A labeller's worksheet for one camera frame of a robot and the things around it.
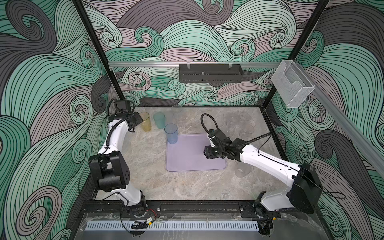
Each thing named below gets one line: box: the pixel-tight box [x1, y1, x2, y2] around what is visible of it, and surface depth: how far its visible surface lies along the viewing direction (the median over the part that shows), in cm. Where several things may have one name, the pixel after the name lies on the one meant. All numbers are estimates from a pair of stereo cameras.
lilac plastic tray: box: [165, 133, 227, 172], surface depth 93 cm
